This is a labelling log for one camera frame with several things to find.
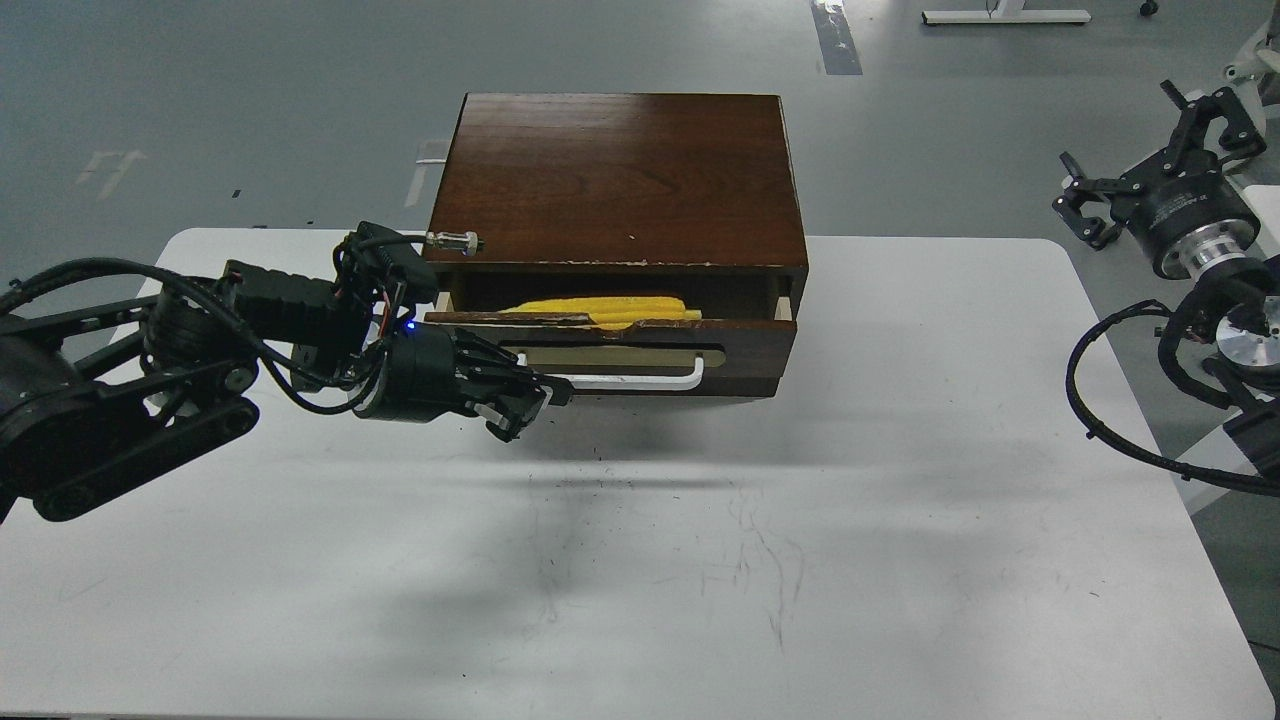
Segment yellow corn cob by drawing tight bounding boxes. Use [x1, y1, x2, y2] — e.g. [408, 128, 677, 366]
[500, 295, 704, 329]

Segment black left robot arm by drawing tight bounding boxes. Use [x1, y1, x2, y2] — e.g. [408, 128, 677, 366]
[1, 222, 573, 521]

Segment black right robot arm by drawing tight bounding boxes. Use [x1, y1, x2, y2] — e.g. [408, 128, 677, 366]
[1052, 81, 1279, 497]

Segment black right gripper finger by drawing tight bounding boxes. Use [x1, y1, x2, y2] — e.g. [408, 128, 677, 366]
[1160, 79, 1268, 177]
[1052, 151, 1137, 251]

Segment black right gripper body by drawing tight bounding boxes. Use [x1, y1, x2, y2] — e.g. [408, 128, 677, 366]
[1125, 165, 1261, 281]

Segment wooden drawer with white handle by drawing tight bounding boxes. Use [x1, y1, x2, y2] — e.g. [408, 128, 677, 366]
[424, 304, 797, 398]

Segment white office chair base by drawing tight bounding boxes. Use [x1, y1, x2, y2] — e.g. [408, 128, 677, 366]
[1222, 20, 1279, 85]

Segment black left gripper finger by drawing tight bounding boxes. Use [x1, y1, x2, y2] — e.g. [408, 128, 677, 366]
[475, 386, 553, 442]
[454, 332, 575, 406]

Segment dark wooden drawer cabinet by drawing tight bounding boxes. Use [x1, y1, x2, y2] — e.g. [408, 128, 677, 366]
[422, 94, 810, 401]

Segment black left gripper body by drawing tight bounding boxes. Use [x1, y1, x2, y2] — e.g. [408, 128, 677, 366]
[353, 325, 500, 423]

